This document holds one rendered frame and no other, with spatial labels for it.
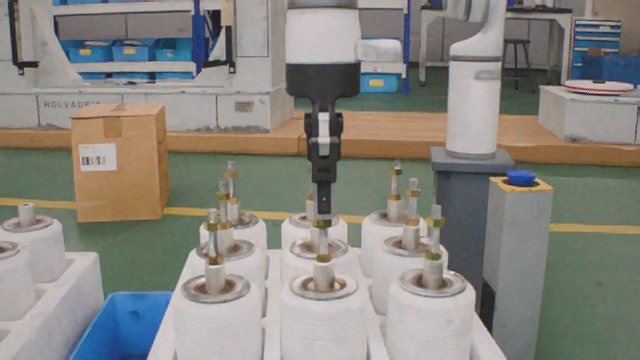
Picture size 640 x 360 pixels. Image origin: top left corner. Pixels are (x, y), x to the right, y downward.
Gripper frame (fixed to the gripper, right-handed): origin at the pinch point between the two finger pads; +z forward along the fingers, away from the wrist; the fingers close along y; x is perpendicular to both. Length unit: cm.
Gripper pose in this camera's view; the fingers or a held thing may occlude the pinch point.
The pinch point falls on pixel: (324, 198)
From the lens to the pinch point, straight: 63.5
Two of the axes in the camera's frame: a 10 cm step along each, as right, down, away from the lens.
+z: 0.1, 9.7, 2.4
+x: 10.0, -0.1, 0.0
